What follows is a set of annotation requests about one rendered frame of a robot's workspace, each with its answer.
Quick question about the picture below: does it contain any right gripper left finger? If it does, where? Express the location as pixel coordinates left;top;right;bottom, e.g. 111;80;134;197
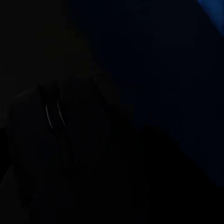
0;129;13;182

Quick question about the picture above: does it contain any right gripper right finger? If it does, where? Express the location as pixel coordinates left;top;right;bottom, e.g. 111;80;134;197
142;124;224;224

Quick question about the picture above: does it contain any mouse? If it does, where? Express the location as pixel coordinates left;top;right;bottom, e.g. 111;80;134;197
4;77;150;224

